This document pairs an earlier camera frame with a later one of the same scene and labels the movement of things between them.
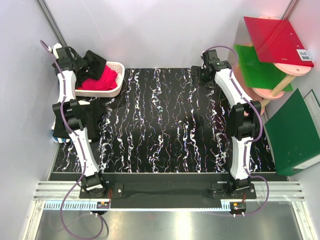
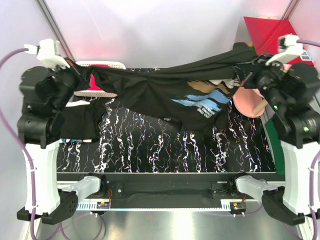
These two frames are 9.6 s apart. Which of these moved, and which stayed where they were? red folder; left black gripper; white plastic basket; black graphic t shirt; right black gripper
Moved: right black gripper; black graphic t shirt; left black gripper
Stayed: white plastic basket; red folder
